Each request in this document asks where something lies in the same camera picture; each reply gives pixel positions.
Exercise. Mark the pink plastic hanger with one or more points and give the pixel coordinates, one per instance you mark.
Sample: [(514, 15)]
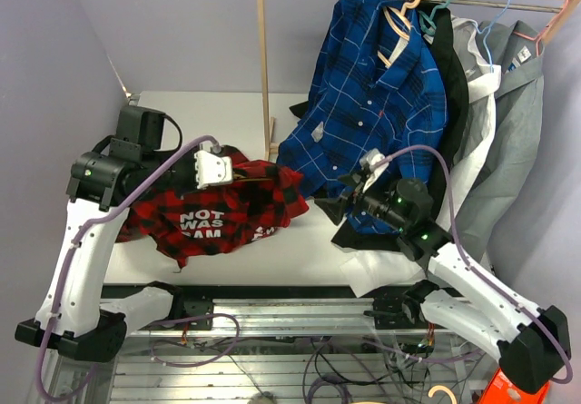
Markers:
[(551, 18)]

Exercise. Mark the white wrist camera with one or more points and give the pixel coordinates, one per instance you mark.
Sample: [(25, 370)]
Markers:
[(373, 164), (212, 170)]

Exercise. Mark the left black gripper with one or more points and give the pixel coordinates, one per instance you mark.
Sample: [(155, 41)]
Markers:
[(192, 185)]

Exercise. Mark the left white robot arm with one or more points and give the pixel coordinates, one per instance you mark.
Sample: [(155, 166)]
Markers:
[(72, 320)]

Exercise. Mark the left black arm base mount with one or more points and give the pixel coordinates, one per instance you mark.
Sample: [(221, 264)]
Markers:
[(194, 308)]

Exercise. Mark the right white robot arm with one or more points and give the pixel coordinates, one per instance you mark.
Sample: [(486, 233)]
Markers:
[(529, 343)]

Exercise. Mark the cream plastic hanger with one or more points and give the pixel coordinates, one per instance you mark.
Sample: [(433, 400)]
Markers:
[(401, 13)]

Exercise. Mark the yellow velvet hanger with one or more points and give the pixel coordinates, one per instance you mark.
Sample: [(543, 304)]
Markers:
[(255, 179)]

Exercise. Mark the aluminium rail frame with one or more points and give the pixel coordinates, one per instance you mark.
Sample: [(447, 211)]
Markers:
[(286, 351)]

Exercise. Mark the red black plaid shirt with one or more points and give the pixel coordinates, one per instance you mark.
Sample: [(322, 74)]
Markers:
[(218, 219)]

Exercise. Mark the grey shirt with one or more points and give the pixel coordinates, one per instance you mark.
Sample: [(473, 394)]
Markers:
[(519, 106)]

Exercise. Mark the cream hanger on floor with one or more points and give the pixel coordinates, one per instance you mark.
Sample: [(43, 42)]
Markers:
[(443, 392)]

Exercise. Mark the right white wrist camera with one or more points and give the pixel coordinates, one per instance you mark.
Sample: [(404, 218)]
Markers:
[(373, 164)]

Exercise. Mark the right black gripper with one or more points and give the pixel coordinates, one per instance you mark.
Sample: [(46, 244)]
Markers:
[(334, 207)]

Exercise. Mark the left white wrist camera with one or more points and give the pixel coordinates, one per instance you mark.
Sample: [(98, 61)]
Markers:
[(212, 170)]

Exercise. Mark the orange plastic box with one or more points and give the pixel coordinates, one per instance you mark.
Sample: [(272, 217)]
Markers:
[(500, 390)]

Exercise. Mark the blue plaid shirt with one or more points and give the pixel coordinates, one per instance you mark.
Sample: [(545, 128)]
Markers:
[(370, 90)]

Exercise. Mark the light blue plastic hanger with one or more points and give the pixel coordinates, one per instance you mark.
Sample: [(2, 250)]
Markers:
[(485, 32)]

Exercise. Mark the white shirt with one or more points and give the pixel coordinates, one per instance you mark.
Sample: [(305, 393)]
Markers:
[(367, 270)]

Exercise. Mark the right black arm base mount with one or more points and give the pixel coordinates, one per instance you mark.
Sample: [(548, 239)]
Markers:
[(399, 308)]

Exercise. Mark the teal plastic hanger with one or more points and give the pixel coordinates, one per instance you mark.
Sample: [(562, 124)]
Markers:
[(426, 21)]

